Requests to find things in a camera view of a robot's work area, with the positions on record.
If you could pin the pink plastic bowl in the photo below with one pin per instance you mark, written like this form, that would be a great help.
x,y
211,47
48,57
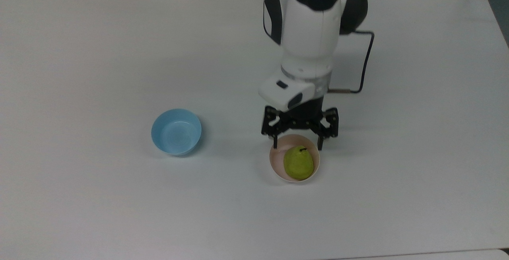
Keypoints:
x,y
277,164

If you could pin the blue plastic bowl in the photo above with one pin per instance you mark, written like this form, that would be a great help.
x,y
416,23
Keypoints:
x,y
176,132

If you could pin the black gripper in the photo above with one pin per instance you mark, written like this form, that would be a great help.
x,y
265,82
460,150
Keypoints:
x,y
306,115

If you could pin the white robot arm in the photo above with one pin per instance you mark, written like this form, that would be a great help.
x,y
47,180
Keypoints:
x,y
310,33

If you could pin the green pear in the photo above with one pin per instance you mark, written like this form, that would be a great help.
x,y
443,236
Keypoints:
x,y
298,163

